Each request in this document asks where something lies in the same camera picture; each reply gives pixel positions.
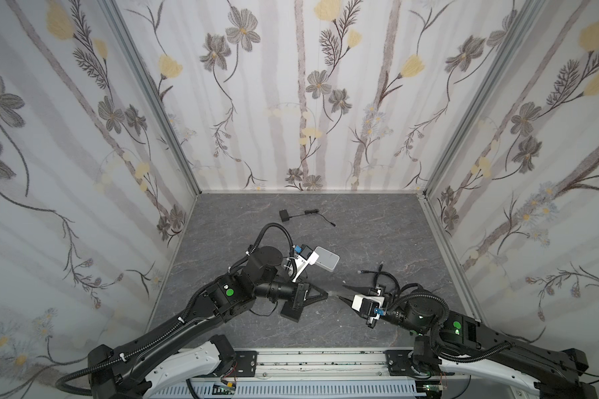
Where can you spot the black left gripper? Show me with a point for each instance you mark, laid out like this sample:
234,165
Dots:
296,299

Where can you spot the black network switch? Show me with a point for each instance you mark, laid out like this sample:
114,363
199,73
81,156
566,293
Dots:
293,309

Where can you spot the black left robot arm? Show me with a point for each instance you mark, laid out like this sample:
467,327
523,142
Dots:
270,269

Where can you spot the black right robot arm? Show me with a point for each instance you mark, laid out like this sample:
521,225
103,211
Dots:
447,342

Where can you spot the far black power adapter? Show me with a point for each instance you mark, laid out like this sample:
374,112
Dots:
285,216

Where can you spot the white network switch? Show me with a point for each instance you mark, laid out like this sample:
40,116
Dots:
326,259

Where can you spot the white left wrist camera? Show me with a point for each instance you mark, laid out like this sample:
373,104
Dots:
302,257

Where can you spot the aluminium mounting rail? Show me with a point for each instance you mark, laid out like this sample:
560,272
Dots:
216,360

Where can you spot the white slotted cable duct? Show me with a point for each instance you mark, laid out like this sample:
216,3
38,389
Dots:
296,389

